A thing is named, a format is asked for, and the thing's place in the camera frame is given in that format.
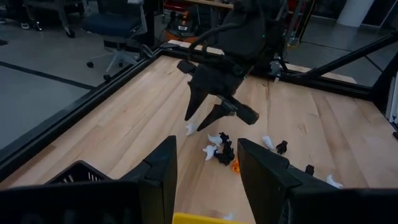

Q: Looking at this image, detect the black sleeved arm cable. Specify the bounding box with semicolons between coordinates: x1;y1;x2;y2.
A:
188;23;238;52

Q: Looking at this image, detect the black slotted plastic basket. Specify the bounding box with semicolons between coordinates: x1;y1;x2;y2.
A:
45;160;113;185

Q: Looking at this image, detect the blue office chair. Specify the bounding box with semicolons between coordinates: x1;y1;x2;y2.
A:
81;0;156;82

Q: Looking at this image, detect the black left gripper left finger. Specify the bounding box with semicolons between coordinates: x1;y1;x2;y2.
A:
119;135;178;224

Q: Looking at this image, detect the yellow slotted plastic basket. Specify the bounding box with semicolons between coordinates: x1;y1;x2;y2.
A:
172;212;249;224

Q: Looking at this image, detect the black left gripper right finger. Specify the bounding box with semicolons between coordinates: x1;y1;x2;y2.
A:
237;138;340;224

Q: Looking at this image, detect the orange black shop vacuum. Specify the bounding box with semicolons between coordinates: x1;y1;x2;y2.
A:
164;6;206;44

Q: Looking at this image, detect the white round column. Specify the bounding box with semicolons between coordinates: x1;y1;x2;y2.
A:
336;0;376;28

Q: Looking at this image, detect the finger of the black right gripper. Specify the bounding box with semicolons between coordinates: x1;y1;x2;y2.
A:
197;104;233;132
184;83;208;121

